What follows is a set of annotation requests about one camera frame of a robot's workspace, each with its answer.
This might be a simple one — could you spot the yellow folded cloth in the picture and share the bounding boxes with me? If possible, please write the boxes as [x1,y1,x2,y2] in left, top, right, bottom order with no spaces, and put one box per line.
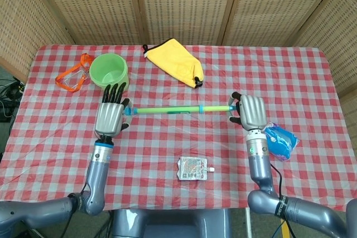
[142,38,204,89]

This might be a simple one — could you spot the blue floor cable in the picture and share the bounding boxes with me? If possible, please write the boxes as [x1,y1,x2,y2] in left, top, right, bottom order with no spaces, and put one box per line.
[274,220,286,238]

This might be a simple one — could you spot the orange lanyard badge holder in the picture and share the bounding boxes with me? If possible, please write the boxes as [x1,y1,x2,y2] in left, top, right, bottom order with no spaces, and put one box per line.
[55,53,95,93]

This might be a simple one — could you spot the grey robot torso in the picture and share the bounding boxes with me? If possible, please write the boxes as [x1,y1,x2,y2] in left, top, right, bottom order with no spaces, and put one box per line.
[111,208,232,238]

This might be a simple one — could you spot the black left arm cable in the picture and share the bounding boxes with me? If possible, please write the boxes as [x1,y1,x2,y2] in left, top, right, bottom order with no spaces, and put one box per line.
[60,182,89,238]

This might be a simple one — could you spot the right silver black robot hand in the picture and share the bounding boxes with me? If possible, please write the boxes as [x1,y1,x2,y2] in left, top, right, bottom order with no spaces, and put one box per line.
[228,91,269,132]

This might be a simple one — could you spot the red white checkered tablecloth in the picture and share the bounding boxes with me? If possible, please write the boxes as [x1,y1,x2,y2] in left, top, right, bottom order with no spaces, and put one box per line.
[0,44,357,212]

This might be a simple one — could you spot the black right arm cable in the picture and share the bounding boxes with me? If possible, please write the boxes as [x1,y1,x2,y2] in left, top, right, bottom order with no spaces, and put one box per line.
[269,163,297,238]

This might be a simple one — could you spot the woven wooden folding screen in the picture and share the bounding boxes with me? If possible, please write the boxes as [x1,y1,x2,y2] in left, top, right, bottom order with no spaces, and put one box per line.
[0,0,357,127]

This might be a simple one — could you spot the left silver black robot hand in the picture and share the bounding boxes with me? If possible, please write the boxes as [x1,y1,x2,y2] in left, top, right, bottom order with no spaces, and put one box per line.
[94,82,134,138]

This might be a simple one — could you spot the white table leg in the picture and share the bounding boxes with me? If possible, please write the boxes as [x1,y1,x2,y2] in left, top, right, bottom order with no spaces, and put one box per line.
[245,208,253,238]

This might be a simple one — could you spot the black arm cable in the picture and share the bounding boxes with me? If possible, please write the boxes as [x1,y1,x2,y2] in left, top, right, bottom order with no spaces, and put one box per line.
[269,163,297,238]
[60,182,89,238]

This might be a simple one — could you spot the green plastic bucket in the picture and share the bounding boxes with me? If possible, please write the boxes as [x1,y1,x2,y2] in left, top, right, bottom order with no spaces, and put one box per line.
[89,53,130,94]

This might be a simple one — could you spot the green and blue water syringe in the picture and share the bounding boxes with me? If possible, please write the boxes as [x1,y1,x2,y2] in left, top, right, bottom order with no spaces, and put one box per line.
[124,104,240,117]

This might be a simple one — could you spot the silver spouted drink pouch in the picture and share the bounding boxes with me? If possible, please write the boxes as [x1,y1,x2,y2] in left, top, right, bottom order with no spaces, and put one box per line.
[177,157,215,181]

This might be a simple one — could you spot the black floor cables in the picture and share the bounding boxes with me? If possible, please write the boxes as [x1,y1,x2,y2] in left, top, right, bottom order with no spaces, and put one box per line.
[0,76,25,123]

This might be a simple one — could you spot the blue tissue pack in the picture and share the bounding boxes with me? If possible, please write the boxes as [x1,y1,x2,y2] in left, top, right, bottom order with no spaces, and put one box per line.
[263,122,300,162]

